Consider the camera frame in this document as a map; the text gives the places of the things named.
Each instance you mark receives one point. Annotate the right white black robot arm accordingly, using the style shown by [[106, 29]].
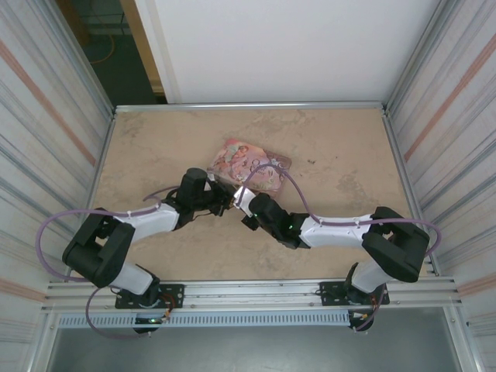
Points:
[[337, 232]]

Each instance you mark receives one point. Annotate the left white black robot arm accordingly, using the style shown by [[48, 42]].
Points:
[[155, 221]]

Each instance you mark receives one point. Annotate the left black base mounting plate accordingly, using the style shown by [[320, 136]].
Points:
[[172, 296]]

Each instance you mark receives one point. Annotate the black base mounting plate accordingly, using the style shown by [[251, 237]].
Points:
[[172, 296], [329, 294]]

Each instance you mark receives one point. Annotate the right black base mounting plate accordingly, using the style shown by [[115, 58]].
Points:
[[329, 294]]

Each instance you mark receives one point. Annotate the long aluminium base rail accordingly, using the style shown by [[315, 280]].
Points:
[[248, 294]]

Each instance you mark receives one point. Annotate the aluminium table edge rail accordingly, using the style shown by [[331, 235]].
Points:
[[248, 107]]

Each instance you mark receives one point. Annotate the wooden door frame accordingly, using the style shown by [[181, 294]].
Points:
[[145, 46]]

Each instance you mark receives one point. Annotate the aluminium frame post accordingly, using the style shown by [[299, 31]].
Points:
[[83, 50], [416, 54]]

